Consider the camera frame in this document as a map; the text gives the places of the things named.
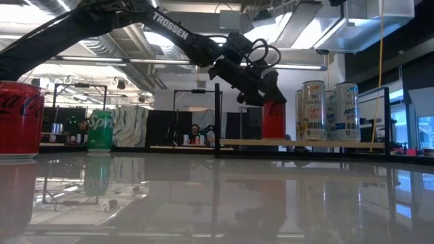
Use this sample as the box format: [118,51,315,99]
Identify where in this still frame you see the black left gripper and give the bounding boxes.
[208,32,288,106]

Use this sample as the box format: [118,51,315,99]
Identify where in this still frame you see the red Coca-Cola can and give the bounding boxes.
[261,100,286,140]
[0,81,45,160]

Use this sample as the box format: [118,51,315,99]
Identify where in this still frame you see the Celsius can with pineapple print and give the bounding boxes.
[301,80,327,142]

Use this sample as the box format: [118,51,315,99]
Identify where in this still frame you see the wooden shelf board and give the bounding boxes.
[219,138,386,149]

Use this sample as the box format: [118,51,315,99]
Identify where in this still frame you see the short ceiling light strip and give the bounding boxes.
[276,63,327,71]

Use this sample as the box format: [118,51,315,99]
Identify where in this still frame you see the grey ceiling box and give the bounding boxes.
[219,9,242,33]

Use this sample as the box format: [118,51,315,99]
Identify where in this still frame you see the black equipment rack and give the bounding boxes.
[359,118,386,142]

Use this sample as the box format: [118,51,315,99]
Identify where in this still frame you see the black partition panel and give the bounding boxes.
[145,110,194,147]

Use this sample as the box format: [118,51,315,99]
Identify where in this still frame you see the blue lit screen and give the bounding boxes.
[417,115,434,150]

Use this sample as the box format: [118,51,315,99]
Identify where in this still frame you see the green Sprite can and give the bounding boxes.
[86,108,114,153]

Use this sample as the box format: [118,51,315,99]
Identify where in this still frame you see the long ceiling light strip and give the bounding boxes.
[43,55,193,65]

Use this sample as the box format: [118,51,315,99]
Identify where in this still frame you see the distant black monitor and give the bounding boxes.
[42,106,88,135]

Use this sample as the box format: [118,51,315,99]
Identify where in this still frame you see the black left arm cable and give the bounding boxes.
[242,37,282,70]

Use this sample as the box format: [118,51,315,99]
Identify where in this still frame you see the distant black station frame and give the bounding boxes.
[172,88,218,146]

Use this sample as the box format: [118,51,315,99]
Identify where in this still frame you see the silver ceiling air duct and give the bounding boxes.
[313,0,416,55]

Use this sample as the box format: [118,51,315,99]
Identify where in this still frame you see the hanging yellow cable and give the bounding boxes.
[370,0,386,153]

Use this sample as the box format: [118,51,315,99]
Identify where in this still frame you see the distant black metal frame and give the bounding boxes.
[52,83,109,111]

